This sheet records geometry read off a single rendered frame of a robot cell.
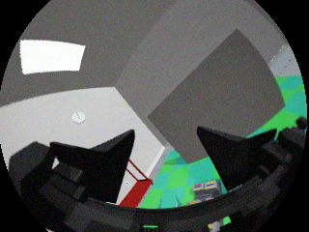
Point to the black short cylinder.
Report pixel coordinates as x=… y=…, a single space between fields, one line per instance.
x=301 y=123

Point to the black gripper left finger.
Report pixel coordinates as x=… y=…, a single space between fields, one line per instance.
x=104 y=164

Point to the dark grey wall panel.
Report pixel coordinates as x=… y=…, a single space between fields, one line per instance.
x=231 y=91

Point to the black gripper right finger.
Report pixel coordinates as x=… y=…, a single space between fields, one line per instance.
x=232 y=154

